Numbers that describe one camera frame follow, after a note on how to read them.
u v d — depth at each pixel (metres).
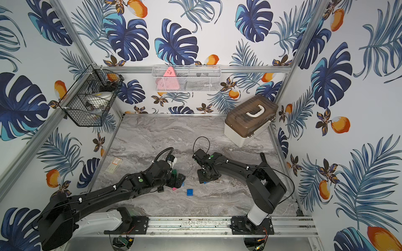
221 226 0.76
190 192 0.84
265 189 0.45
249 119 0.92
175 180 0.72
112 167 0.92
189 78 0.93
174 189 0.85
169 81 0.90
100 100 0.80
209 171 0.64
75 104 0.76
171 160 0.73
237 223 0.75
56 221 0.40
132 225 0.69
